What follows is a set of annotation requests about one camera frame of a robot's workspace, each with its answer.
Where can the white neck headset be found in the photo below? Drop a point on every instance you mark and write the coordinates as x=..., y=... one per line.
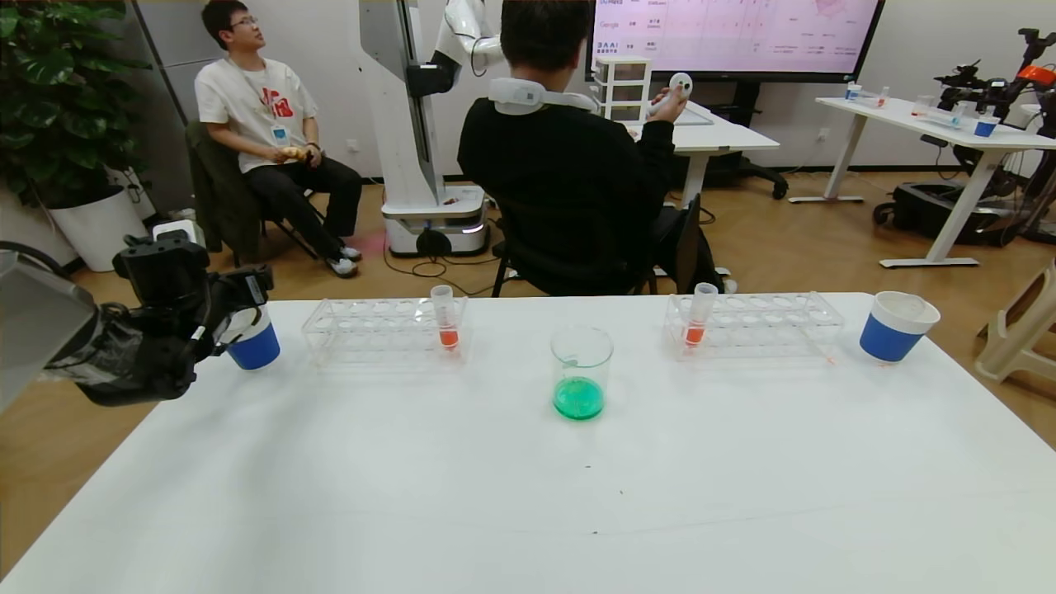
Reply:
x=528, y=92

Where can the black display stand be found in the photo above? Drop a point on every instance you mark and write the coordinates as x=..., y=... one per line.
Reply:
x=742, y=169

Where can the large wall display screen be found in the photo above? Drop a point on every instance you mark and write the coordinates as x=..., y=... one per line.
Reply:
x=742, y=37

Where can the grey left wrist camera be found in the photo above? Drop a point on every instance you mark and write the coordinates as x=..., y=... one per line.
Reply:
x=175, y=233

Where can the green potted plant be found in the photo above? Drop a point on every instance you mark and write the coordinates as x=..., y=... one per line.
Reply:
x=58, y=91

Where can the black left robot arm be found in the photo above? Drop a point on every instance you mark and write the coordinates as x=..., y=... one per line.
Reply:
x=124, y=355

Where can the black folding chair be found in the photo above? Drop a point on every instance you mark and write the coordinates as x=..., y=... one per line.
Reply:
x=289, y=239

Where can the blue paper cup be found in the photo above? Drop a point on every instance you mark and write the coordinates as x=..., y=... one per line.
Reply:
x=889, y=334
x=256, y=346

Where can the small blue cup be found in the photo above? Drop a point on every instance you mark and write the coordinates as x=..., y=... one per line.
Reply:
x=986, y=126

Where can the white height-adjustable desk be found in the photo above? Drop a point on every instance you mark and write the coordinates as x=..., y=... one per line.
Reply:
x=907, y=120

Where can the orange pigment test tube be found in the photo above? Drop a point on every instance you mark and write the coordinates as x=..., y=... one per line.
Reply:
x=695, y=332
x=448, y=334

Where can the black wheeled robot base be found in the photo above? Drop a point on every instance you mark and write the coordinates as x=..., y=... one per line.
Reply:
x=932, y=214

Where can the black office chair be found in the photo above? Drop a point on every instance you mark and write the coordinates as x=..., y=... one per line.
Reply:
x=577, y=268

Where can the glass beaker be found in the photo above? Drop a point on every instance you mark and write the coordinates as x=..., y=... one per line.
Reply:
x=577, y=396

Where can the black tabletop robot arm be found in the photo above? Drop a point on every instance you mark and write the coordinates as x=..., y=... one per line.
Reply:
x=982, y=82

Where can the white drawer organizer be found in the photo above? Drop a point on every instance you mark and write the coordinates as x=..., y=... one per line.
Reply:
x=623, y=82

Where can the clear plastic test tube rack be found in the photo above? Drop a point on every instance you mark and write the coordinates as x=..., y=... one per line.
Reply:
x=759, y=332
x=388, y=332

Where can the white plant pot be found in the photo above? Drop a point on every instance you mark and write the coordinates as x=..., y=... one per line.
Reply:
x=91, y=231

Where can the white handheld controller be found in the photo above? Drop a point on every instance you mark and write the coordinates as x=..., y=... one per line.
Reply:
x=678, y=87

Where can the man in white t-shirt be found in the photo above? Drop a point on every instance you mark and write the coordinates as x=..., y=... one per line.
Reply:
x=264, y=107

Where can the white humanoid robot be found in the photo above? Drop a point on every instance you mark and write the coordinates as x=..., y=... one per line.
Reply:
x=404, y=124

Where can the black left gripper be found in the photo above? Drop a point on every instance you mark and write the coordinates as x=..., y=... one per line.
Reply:
x=250, y=290

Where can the man in black sweater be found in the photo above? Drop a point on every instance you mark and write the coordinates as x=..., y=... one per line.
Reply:
x=569, y=165

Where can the dark green jacket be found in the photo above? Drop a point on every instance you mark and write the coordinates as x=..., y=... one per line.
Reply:
x=216, y=190

